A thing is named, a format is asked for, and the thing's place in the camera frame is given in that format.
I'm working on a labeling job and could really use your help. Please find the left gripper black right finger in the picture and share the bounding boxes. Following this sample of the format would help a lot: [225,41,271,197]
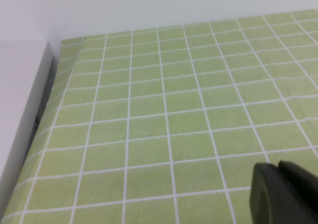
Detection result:
[277,160,318,224]

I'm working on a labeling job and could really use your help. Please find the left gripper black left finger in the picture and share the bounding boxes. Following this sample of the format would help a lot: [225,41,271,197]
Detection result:
[249,162,299,224]

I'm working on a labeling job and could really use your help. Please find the green checked tablecloth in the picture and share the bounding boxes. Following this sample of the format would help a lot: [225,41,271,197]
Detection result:
[0,9,318,224]

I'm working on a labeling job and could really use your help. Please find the white side board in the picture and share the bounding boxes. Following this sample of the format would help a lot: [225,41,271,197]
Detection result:
[0,39,62,187]

